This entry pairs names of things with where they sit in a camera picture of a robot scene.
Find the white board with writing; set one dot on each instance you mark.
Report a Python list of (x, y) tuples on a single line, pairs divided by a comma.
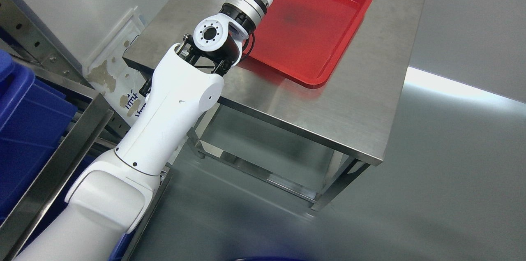
[(106, 70)]

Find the stainless steel desk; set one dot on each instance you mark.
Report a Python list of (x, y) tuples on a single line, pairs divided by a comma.
[(352, 113)]

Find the steel shelf rack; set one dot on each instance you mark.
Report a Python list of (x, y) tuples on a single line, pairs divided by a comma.
[(31, 48)]

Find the blue bin lower far right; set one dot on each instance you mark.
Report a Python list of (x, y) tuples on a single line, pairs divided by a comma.
[(46, 131)]

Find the red plastic tray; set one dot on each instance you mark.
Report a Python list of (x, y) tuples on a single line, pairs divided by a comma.
[(304, 40)]

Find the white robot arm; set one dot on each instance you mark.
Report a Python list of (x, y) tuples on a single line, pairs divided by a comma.
[(111, 196)]

